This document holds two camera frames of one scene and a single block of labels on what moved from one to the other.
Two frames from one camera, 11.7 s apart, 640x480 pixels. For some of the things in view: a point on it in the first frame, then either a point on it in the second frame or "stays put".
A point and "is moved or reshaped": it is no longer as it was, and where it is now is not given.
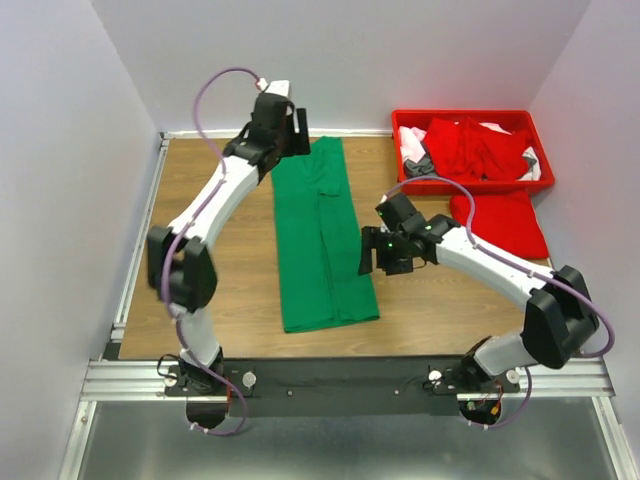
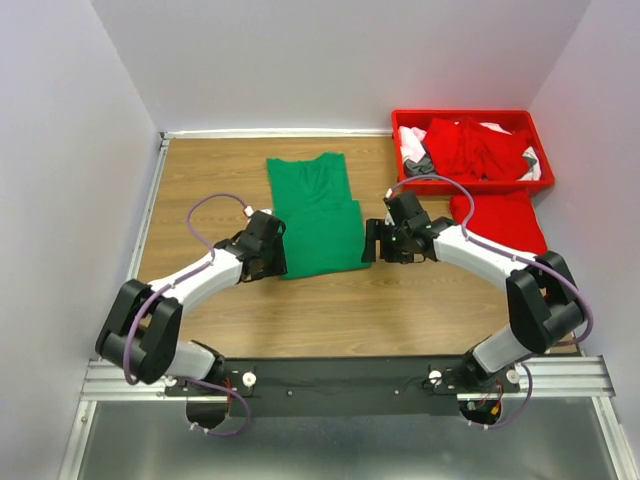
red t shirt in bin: x=467 y=149 stays put
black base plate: x=338 y=388 stays put
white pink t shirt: x=411 y=143 stays put
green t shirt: x=318 y=238 is moved or reshaped
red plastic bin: x=483 y=150 stays put
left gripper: x=292 y=132 → x=275 y=255
